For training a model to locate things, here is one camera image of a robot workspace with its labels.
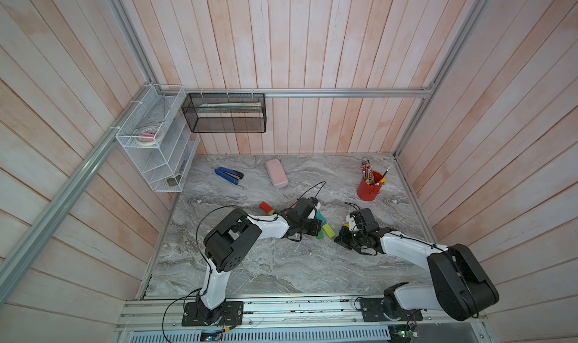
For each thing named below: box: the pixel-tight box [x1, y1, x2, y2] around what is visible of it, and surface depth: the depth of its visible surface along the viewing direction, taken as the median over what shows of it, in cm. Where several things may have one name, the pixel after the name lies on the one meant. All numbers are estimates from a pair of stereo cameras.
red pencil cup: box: [356, 170, 384, 202], surface depth 98 cm
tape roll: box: [135, 125, 160, 146], surface depth 75 cm
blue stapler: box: [214, 166, 244, 186], surface depth 113 cm
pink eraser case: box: [266, 158, 289, 188], surface depth 113 cm
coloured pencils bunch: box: [360, 157, 391, 186], surface depth 95 cm
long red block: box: [258, 201, 273, 213], surface depth 103 cm
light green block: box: [322, 223, 336, 239], surface depth 94 cm
